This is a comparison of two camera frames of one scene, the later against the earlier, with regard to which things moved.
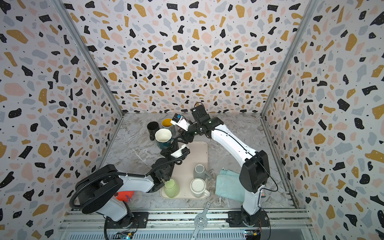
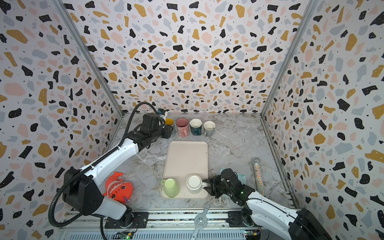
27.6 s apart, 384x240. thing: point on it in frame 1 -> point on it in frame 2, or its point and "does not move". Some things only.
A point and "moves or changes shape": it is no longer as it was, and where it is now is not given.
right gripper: x=186 y=135 -> x=217 y=186
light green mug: x=172 y=188 does not move
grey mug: x=199 y=172 moves or changes shape
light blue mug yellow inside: x=166 y=124 does not move
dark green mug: x=163 y=137 moves or changes shape
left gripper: x=168 y=152 -> x=168 y=131
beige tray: x=183 y=172 does not move
